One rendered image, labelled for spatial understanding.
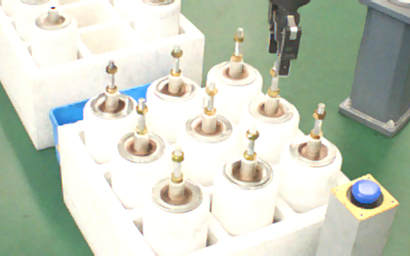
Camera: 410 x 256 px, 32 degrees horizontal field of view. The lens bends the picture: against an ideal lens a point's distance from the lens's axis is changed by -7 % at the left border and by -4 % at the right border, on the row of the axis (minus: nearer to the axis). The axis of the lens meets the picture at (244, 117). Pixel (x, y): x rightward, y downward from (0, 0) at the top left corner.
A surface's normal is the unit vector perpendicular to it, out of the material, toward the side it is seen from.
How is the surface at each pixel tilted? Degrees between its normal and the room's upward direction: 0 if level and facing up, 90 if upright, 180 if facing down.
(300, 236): 90
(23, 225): 0
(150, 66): 90
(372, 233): 90
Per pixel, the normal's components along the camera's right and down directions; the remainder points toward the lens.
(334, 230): -0.85, 0.24
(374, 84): -0.59, 0.43
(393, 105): 0.15, 0.59
